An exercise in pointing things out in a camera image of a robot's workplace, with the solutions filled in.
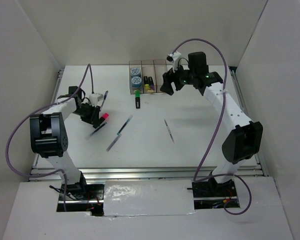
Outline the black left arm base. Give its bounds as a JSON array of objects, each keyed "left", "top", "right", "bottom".
[{"left": 54, "top": 184, "right": 105, "bottom": 217}]

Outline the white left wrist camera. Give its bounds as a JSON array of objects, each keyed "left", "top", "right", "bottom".
[{"left": 88, "top": 93, "right": 104, "bottom": 106}]

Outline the thin black white pen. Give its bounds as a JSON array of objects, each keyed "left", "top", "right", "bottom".
[{"left": 164, "top": 119, "right": 175, "bottom": 143}]

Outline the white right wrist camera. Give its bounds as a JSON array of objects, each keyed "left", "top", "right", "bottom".
[{"left": 166, "top": 51, "right": 182, "bottom": 73}]

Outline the right clear storage bin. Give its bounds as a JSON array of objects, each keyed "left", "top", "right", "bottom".
[{"left": 154, "top": 59, "right": 168, "bottom": 94}]

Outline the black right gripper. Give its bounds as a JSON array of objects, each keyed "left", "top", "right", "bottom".
[{"left": 159, "top": 59, "right": 196, "bottom": 96}]

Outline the pink capped black highlighter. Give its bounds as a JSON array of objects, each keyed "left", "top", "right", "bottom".
[{"left": 98, "top": 113, "right": 109, "bottom": 125}]

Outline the clear storage bin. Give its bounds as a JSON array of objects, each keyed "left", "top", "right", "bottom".
[
  {"left": 129, "top": 60, "right": 143, "bottom": 95},
  {"left": 154, "top": 59, "right": 168, "bottom": 94},
  {"left": 141, "top": 60, "right": 157, "bottom": 94}
]

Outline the middle clear storage bin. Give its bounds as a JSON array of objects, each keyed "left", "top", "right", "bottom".
[{"left": 141, "top": 60, "right": 157, "bottom": 94}]

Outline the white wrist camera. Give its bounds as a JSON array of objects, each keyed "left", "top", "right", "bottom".
[
  {"left": 166, "top": 51, "right": 182, "bottom": 73},
  {"left": 88, "top": 93, "right": 104, "bottom": 106}
]

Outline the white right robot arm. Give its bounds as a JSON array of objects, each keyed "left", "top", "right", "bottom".
[{"left": 160, "top": 51, "right": 263, "bottom": 196}]

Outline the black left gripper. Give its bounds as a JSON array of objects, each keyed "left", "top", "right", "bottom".
[{"left": 72, "top": 102, "right": 101, "bottom": 127}]

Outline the green capped black highlighter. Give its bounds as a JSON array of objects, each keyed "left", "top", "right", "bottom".
[{"left": 135, "top": 90, "right": 141, "bottom": 109}]

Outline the blue ballpoint pen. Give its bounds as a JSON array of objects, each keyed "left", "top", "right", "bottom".
[{"left": 100, "top": 90, "right": 109, "bottom": 111}]

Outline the yellow capped black highlighter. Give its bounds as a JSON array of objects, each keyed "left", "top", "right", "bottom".
[{"left": 143, "top": 76, "right": 150, "bottom": 92}]

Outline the purple capped black highlighter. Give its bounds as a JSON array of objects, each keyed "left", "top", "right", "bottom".
[{"left": 148, "top": 76, "right": 155, "bottom": 92}]

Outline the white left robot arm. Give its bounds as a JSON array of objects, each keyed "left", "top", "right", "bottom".
[{"left": 29, "top": 86, "right": 109, "bottom": 200}]

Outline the left clear storage bin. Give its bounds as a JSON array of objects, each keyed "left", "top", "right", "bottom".
[{"left": 129, "top": 60, "right": 143, "bottom": 95}]

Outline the dark blue gel pen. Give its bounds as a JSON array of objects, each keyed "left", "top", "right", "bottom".
[{"left": 117, "top": 114, "right": 133, "bottom": 136}]

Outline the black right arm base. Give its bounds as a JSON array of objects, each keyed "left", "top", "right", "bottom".
[{"left": 187, "top": 180, "right": 240, "bottom": 210}]

